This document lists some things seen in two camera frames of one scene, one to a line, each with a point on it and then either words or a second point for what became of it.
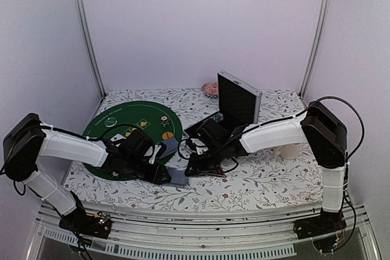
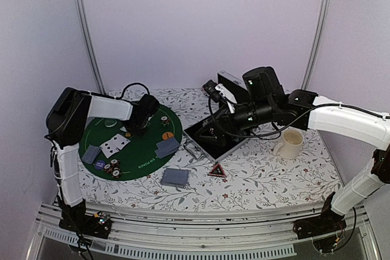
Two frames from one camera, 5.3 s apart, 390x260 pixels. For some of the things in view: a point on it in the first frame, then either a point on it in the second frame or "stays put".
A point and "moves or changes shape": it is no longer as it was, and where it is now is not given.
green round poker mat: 156,123 stays put
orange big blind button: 167,134 stays put
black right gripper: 198,168 → 223,118
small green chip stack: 165,121 stays put
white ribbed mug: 289,151 stays put
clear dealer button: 110,122 stays put
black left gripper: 156,177 → 139,133
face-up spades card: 116,137 moves or changes shape
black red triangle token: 220,173 stays put
